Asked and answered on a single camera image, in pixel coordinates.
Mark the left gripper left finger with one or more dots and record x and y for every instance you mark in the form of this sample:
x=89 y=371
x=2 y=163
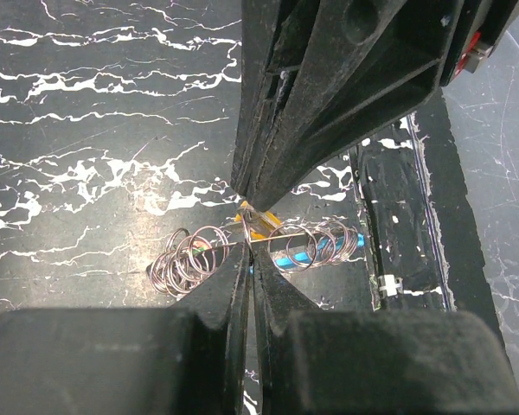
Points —
x=188 y=358

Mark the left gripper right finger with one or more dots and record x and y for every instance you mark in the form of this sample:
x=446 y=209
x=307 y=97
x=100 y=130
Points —
x=315 y=361

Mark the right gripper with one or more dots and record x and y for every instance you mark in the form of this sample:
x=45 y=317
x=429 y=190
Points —
x=480 y=27

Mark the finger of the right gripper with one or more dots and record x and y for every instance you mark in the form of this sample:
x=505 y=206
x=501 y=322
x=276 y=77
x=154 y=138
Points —
x=275 y=35
x=367 y=64

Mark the yellow tagged key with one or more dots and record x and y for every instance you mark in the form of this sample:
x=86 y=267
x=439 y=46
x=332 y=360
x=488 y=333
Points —
x=256 y=225

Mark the green key tag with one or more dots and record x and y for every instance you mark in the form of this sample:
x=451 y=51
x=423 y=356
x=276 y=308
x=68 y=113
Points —
x=196 y=249

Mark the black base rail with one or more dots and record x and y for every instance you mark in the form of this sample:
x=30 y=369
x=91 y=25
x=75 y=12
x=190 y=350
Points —
x=421 y=230

